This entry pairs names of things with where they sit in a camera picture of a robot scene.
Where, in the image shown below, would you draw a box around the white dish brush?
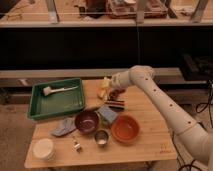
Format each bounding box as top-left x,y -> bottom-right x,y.
43,86 -> 76,96

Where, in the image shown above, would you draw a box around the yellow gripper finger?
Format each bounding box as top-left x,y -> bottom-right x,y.
101,77 -> 110,88

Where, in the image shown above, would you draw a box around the orange fruit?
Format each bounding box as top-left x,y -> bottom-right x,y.
97,88 -> 105,99

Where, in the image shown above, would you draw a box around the green plastic tray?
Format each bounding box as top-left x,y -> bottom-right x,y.
28,78 -> 85,120

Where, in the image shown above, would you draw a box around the white round container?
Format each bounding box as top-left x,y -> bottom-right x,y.
33,138 -> 55,160

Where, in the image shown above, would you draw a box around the black cables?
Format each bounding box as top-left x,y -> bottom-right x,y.
171,79 -> 213,171

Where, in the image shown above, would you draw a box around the wooden table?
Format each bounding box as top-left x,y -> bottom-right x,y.
23,77 -> 179,169

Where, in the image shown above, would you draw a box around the yellow banana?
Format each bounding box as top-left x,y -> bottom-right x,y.
102,88 -> 109,101

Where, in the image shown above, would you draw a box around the striped rectangular box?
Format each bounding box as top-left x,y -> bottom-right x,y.
105,100 -> 125,110

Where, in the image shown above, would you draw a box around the small metal cup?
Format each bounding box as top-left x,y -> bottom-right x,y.
95,130 -> 109,147

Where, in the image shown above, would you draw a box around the grey folded cloth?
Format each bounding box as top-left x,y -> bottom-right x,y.
51,117 -> 76,137

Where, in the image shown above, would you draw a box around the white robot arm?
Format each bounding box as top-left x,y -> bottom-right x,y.
106,65 -> 213,171

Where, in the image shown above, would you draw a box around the purple bowl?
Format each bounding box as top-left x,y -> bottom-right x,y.
75,111 -> 99,134

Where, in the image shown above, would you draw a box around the orange bowl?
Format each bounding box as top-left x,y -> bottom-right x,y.
111,115 -> 140,143

